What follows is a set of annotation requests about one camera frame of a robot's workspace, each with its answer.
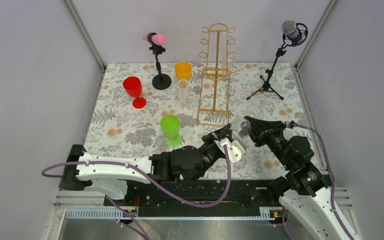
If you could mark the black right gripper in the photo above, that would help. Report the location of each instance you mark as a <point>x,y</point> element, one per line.
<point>266,133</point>

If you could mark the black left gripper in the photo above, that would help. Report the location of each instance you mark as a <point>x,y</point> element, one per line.
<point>212,138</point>

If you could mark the clear wine glass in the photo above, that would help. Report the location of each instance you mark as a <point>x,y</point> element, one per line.
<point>226,57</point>
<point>241,128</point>
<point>162,143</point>
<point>184,90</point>

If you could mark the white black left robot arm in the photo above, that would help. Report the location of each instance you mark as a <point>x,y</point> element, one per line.
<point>110,175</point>

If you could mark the green plastic wine glass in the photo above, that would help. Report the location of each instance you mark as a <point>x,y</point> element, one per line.
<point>170,125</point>

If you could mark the yellow plastic wine glass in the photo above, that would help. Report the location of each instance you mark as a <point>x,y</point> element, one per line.
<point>183,71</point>

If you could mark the red plastic wine glass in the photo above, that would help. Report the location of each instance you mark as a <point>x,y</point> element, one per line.
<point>133,88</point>

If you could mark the black stand with pink microphone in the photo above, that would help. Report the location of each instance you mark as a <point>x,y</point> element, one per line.
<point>157,41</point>

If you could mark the floral patterned tablecloth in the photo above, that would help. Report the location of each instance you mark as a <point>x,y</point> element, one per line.
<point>199,128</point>

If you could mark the tripod stand with purple microphone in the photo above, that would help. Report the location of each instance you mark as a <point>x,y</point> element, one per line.
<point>293,34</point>

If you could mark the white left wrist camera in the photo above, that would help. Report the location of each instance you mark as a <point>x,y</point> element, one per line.
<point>236,149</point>

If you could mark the gold wire wine glass rack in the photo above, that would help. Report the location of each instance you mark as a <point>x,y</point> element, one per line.
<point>216,76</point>

